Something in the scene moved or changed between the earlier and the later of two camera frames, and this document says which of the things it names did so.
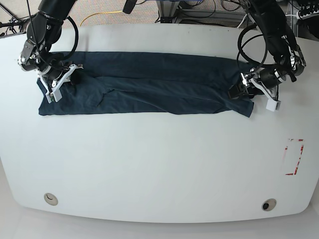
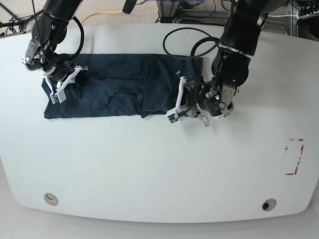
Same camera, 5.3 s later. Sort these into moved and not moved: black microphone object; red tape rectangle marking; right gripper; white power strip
Moved: right gripper
Not moved: black microphone object; white power strip; red tape rectangle marking
